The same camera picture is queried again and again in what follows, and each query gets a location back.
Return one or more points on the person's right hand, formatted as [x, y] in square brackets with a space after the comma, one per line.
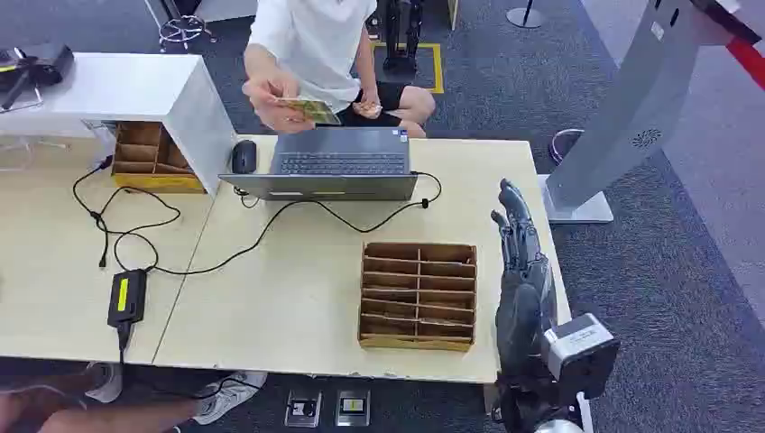
[272, 98]

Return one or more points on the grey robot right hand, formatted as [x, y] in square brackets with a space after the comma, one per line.
[519, 323]

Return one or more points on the person's left hand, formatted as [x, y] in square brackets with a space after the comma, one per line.
[367, 109]

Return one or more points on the grey laptop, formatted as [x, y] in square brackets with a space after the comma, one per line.
[341, 161]

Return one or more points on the black computer mouse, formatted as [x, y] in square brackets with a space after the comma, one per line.
[244, 156]

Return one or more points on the person across desk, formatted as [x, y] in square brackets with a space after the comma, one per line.
[317, 42]

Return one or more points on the black robot legs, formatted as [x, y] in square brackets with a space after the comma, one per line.
[401, 36]

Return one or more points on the yellow floor tape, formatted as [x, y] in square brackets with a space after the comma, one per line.
[438, 69]

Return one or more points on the wooden divided card box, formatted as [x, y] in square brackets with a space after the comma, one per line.
[418, 299]
[149, 158]

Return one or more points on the chrome chair base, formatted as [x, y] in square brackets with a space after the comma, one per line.
[184, 30]

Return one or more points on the white shelf stand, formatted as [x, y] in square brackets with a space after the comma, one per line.
[131, 83]

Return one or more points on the clear plastic wrap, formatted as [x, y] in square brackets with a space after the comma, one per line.
[100, 137]

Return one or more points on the round dark floor disc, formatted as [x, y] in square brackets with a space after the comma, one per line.
[565, 146]

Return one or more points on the stanchion base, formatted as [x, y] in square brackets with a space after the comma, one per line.
[525, 17]

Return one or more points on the steel floor socket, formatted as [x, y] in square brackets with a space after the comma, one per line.
[352, 407]
[303, 409]

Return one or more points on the black device with tripod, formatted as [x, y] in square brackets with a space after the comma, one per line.
[36, 71]

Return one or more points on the grey kiosk stand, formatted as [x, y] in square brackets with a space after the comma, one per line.
[633, 107]

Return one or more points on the black power adapter yellow label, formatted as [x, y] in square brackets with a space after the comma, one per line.
[127, 299]

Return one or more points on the white sneaker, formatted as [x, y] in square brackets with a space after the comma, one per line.
[106, 382]
[230, 394]

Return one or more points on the seated person's legs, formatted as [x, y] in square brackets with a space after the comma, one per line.
[89, 412]

